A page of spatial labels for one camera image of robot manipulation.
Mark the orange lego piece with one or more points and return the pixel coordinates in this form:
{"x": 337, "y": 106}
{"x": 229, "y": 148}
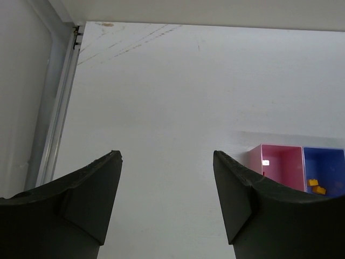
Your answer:
{"x": 312, "y": 182}
{"x": 319, "y": 190}

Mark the pink container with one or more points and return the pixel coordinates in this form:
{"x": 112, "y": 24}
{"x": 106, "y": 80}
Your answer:
{"x": 282, "y": 164}

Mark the blue container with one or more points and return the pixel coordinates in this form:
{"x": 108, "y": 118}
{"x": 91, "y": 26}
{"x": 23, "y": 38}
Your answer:
{"x": 326, "y": 165}

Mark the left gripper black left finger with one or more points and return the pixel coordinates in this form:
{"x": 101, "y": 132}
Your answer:
{"x": 65, "y": 218}

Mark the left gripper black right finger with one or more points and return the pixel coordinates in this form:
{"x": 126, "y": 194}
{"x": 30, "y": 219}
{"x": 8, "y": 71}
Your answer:
{"x": 265, "y": 219}

